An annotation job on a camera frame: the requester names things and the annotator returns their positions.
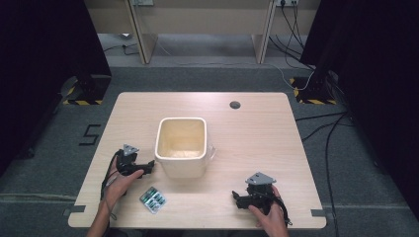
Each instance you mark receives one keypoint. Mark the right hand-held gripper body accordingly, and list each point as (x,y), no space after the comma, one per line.
(261,192)

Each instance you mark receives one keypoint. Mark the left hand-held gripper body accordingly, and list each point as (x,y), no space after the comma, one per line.
(126,163)

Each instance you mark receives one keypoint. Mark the person's left hand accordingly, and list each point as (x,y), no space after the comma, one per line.
(119,187)

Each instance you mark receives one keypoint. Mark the person's right hand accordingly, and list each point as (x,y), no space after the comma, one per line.
(273,220)

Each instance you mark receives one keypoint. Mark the silver green pill blister pack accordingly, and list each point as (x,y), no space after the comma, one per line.
(153,199)

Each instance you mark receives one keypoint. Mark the cream plastic bin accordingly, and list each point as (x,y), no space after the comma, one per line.
(182,148)

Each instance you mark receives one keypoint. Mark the grey floor tape strip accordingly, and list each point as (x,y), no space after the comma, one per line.
(74,210)
(320,213)

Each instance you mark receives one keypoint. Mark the yellow black hazard tape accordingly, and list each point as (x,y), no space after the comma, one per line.
(82,102)
(316,101)

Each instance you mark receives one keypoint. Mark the black stand base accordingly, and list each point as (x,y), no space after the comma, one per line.
(94,87)
(316,89)

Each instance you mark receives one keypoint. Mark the black curtain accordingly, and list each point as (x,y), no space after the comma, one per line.
(378,82)
(39,65)

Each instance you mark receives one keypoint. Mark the white power strip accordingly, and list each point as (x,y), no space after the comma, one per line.
(142,2)

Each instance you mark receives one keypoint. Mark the white wall socket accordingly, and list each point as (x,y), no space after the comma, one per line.
(286,2)

